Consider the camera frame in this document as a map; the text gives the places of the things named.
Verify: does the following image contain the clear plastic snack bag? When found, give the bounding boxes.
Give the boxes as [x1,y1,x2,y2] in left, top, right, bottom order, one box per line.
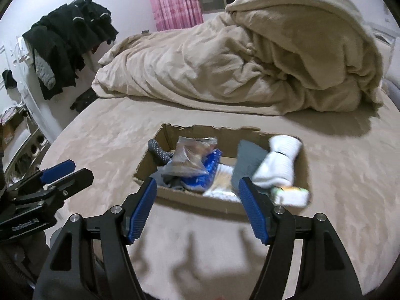
[164,136,218,178]

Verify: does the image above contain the blue snack packet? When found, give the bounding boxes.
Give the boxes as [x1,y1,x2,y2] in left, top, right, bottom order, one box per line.
[180,148,223,193]

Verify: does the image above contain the beige bed sheet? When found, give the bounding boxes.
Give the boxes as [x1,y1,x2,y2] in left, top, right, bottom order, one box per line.
[41,97,399,299]

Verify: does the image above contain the white sock roll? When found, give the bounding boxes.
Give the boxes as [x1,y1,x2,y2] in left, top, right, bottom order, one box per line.
[251,135,303,189]

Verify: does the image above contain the beige rumpled duvet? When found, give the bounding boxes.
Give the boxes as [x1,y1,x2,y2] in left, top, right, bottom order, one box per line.
[92,0,383,116]

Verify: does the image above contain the grey glove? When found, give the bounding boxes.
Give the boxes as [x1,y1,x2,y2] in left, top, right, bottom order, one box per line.
[147,138,189,191]

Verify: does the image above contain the black clothes pile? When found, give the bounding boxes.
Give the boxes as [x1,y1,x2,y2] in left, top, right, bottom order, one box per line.
[22,0,119,100]

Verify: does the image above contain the grey cloth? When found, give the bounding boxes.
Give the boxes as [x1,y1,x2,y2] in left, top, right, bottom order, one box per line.
[231,139,269,194]

